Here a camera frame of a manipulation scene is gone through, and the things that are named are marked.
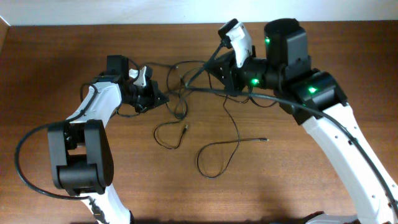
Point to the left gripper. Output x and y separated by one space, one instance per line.
154 94

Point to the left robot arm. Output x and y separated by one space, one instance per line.
80 155

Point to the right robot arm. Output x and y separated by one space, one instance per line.
316 102

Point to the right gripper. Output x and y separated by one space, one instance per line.
229 76

